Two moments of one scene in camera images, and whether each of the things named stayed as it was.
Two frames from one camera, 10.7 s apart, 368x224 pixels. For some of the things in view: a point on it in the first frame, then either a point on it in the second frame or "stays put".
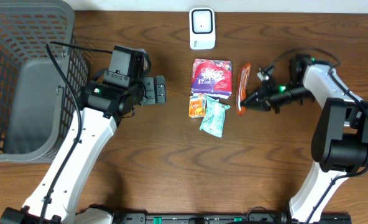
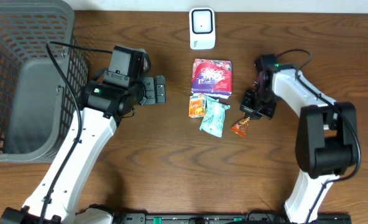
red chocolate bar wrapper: x=242 y=93 → x=240 y=127
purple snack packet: x=212 y=77 stays put
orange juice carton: x=197 y=106 stays put
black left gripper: x=150 y=90 stays put
